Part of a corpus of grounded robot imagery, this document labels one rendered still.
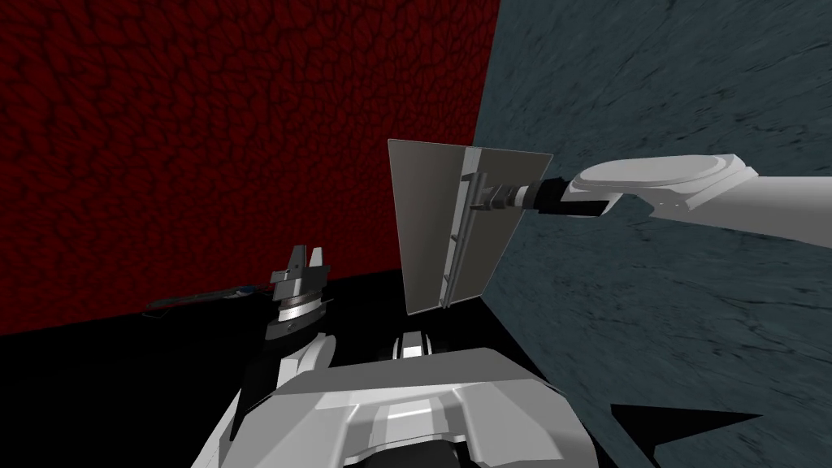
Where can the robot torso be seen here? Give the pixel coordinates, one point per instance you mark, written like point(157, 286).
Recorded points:
point(416, 396)

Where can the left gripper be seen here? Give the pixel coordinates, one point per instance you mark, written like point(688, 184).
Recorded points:
point(300, 282)

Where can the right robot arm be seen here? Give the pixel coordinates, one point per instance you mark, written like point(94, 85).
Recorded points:
point(689, 188)

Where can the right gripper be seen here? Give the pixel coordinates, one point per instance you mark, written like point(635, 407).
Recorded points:
point(515, 197)

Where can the grey cupboard door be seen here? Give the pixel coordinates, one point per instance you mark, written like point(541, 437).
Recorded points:
point(504, 247)
point(426, 221)

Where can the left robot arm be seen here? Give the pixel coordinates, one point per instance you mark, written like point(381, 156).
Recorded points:
point(296, 318)

